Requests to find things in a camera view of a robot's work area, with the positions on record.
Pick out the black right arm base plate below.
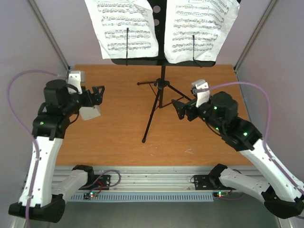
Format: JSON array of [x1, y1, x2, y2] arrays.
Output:
[[190, 175, 235, 191]]

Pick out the white grey metronome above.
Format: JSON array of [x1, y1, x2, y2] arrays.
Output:
[[79, 105, 101, 121]]

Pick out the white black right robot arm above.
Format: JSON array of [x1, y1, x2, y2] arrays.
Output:
[[172, 92, 304, 219]]

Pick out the left aluminium corner post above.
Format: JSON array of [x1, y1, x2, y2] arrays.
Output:
[[27, 0, 70, 73]]

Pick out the aluminium corner post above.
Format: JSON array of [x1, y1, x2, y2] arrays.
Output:
[[234, 0, 278, 73], [27, 0, 70, 73]]

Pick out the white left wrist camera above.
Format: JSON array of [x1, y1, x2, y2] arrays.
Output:
[[67, 71, 86, 94]]

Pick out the right aluminium corner post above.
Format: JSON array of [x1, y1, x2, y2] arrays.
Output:
[[234, 0, 278, 73]]

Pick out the white sheet music page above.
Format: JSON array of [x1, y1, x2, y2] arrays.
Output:
[[85, 0, 159, 59], [164, 0, 240, 64]]

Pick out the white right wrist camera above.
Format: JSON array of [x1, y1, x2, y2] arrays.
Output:
[[191, 79, 210, 108]]

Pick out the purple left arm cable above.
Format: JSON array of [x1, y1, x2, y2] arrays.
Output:
[[6, 70, 69, 228]]

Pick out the grey slotted cable duct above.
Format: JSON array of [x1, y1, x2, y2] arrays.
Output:
[[70, 192, 213, 203]]

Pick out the black tripod music stand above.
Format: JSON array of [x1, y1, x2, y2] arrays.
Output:
[[111, 0, 217, 143]]

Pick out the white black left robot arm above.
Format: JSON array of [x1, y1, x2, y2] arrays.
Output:
[[9, 79, 105, 223]]

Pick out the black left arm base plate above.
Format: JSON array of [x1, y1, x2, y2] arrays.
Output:
[[79, 174, 111, 190]]

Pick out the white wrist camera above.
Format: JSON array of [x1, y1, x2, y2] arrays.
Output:
[[67, 71, 86, 94], [191, 79, 210, 108]]

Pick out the aluminium front frame rails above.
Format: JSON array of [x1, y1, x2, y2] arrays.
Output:
[[23, 166, 283, 193]]

